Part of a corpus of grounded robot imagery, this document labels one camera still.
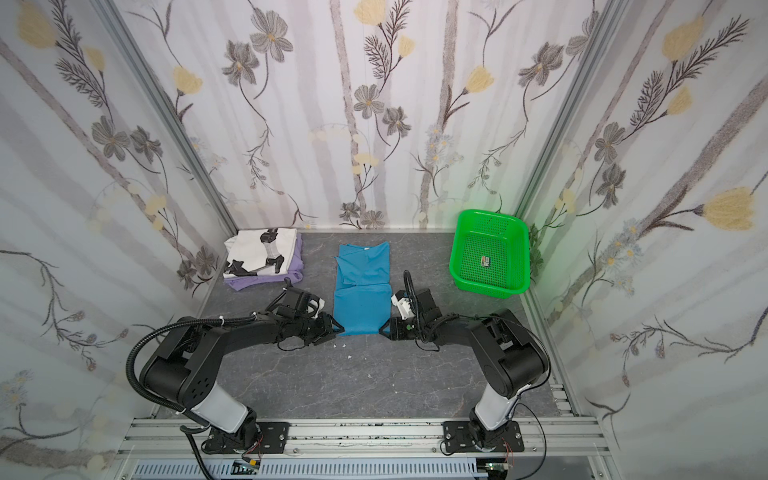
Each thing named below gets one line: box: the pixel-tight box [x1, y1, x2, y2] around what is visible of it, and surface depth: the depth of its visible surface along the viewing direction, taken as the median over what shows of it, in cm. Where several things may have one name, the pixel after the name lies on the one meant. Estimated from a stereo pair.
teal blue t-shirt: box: [334, 241, 392, 336], surface depth 105 cm
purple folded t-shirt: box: [223, 232, 304, 291], surface depth 104 cm
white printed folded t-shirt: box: [223, 228, 297, 278], surface depth 109 cm
